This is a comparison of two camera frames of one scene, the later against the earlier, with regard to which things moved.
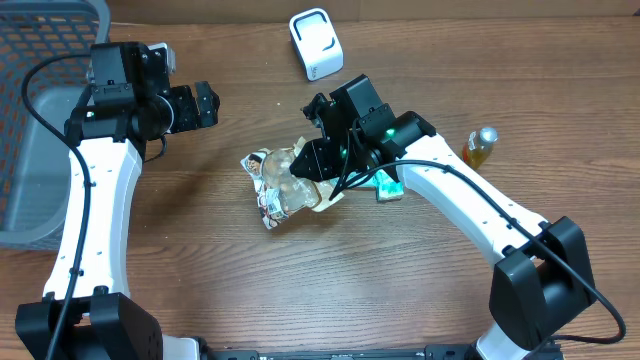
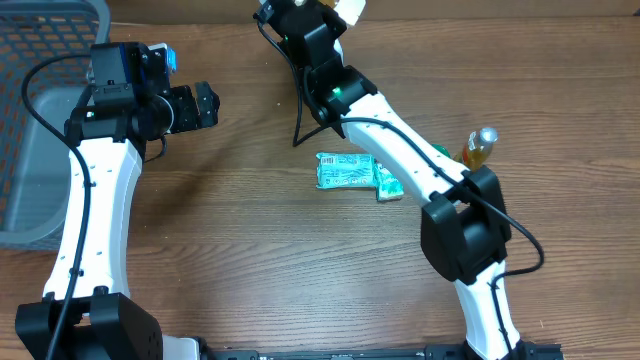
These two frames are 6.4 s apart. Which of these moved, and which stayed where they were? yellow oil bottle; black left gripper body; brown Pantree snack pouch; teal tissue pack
Moved: brown Pantree snack pouch
Stayed: yellow oil bottle; teal tissue pack; black left gripper body
